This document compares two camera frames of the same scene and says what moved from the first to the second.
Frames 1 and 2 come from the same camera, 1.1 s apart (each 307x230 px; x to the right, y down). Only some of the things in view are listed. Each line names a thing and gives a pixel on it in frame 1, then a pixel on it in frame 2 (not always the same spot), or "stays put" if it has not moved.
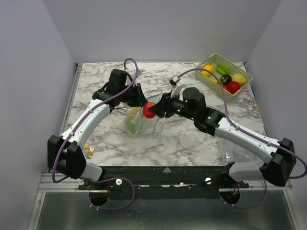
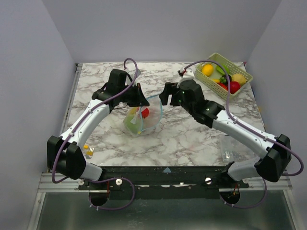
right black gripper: (165, 105) → (172, 94)
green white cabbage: (132, 121) stays put
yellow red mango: (134, 110) stays put
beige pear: (239, 78) stays put
